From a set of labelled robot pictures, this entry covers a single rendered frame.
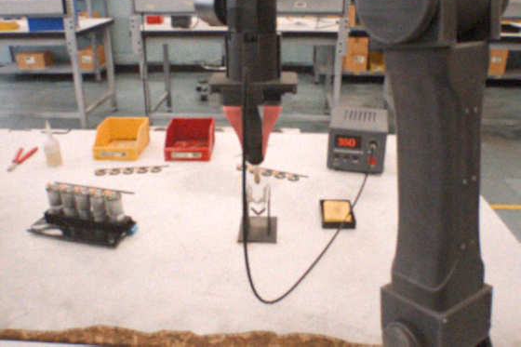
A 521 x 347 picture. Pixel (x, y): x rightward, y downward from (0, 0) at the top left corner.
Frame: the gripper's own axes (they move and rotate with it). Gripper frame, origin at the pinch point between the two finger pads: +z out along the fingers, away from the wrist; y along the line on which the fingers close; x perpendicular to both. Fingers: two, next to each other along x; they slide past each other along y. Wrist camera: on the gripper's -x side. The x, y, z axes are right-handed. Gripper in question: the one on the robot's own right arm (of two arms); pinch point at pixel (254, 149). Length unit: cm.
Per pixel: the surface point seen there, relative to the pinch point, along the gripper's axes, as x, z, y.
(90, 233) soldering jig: -5.5, 16.0, 26.1
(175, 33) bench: -239, 12, 64
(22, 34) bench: -240, 10, 167
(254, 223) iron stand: -10.9, 16.9, 1.0
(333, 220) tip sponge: -11.0, 16.4, -11.7
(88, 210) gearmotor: -8.4, 13.7, 27.2
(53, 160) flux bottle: -32, 15, 45
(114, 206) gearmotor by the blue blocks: -7.0, 12.2, 22.1
